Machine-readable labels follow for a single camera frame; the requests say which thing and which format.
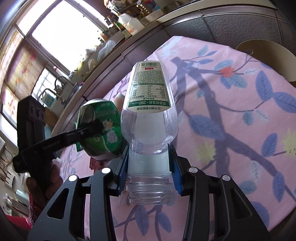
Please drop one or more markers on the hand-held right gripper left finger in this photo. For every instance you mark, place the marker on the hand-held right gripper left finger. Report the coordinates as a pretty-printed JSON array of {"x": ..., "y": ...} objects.
[{"x": 122, "y": 169}]

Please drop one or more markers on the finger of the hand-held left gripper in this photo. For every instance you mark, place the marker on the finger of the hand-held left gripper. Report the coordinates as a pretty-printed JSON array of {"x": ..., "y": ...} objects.
[{"x": 85, "y": 131}]

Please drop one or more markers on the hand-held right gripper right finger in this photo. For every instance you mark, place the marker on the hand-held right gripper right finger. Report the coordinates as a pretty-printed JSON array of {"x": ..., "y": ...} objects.
[{"x": 174, "y": 171}]

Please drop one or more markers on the crushed green can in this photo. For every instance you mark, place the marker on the crushed green can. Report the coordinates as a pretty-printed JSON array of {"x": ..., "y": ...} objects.
[{"x": 104, "y": 143}]

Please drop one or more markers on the red wrapper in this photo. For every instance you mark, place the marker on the red wrapper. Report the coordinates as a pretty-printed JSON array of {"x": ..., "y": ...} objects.
[{"x": 96, "y": 163}]

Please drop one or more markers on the pink paper cup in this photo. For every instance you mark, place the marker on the pink paper cup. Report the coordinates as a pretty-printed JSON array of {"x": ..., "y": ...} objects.
[{"x": 118, "y": 102}]

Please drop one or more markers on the clear plastic bottle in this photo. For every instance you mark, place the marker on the clear plastic bottle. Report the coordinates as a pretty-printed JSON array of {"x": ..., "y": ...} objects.
[{"x": 148, "y": 127}]

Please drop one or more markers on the person's left hand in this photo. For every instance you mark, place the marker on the person's left hand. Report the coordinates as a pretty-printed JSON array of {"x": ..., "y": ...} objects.
[{"x": 46, "y": 183}]

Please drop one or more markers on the teal box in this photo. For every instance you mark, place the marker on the teal box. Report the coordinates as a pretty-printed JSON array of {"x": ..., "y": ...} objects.
[{"x": 49, "y": 99}]

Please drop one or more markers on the square steel faucet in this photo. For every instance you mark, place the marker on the square steel faucet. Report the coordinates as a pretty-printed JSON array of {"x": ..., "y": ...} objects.
[{"x": 59, "y": 96}]

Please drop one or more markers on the gooseneck steel faucet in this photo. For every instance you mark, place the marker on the gooseneck steel faucet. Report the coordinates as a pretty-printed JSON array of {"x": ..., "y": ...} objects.
[{"x": 67, "y": 82}]

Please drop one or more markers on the printed roller blind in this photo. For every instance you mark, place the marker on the printed roller blind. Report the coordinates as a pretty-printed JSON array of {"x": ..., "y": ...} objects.
[{"x": 23, "y": 64}]

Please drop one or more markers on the white plastic bag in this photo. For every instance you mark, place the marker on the white plastic bag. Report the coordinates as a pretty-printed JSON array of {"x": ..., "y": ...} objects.
[{"x": 106, "y": 49}]

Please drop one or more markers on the red plastic container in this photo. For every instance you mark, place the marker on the red plastic container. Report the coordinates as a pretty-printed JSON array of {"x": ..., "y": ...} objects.
[{"x": 16, "y": 222}]

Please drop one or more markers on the white plastic jug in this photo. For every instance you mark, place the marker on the white plastic jug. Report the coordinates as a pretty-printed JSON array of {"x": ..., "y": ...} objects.
[{"x": 130, "y": 23}]

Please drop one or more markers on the kitchen counter cabinets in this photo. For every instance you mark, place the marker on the kitchen counter cabinets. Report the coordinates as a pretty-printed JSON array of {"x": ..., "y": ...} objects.
[{"x": 208, "y": 25}]

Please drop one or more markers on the beige wooden chair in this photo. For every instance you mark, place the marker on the beige wooden chair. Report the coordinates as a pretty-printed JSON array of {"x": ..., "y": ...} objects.
[{"x": 266, "y": 51}]

